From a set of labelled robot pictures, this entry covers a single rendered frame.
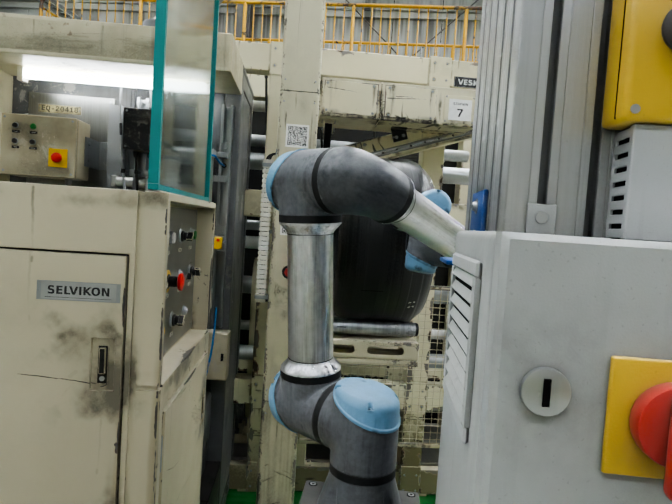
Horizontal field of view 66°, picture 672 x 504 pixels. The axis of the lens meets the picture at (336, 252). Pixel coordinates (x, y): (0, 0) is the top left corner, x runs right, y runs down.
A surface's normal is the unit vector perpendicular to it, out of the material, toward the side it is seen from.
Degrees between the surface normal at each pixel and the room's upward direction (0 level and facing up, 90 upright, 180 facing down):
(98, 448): 90
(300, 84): 90
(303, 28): 90
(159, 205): 90
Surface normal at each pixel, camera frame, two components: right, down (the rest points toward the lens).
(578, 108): -0.10, 0.04
